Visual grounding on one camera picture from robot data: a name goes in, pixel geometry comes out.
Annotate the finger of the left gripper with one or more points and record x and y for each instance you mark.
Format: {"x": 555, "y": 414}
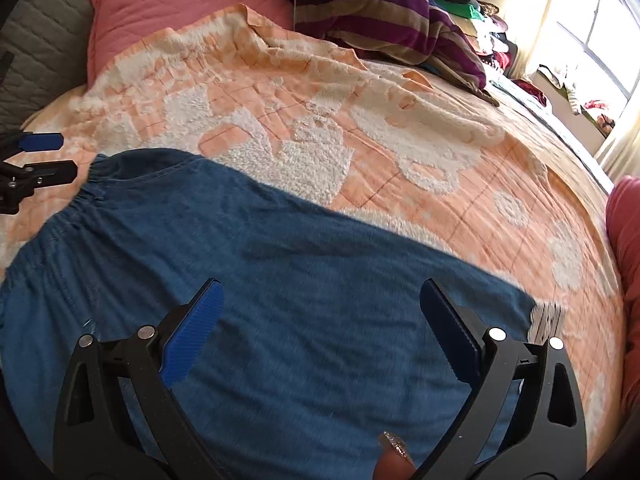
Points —
{"x": 18, "y": 183}
{"x": 17, "y": 142}

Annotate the red pillow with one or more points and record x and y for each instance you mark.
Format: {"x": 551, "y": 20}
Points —
{"x": 622, "y": 222}

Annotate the clothes pile by window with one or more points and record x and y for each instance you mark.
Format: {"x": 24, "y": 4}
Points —
{"x": 486, "y": 32}

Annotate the pink pillow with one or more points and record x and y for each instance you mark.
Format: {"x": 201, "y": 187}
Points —
{"x": 118, "y": 24}

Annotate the purple striped blanket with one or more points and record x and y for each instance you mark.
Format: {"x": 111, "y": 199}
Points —
{"x": 410, "y": 32}

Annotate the grey quilted pillow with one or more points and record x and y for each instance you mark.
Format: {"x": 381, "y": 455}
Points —
{"x": 43, "y": 53}

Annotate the blue denim pants lace hem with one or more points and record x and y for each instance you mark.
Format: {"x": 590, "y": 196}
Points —
{"x": 321, "y": 345}

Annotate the peach white bunny blanket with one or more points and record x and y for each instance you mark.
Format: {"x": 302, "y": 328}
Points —
{"x": 386, "y": 144}

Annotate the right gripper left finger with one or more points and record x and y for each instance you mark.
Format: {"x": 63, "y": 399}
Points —
{"x": 94, "y": 436}

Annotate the right hand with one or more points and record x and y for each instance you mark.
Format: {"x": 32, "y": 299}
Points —
{"x": 395, "y": 462}

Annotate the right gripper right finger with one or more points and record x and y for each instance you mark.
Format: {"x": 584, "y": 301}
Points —
{"x": 523, "y": 418}

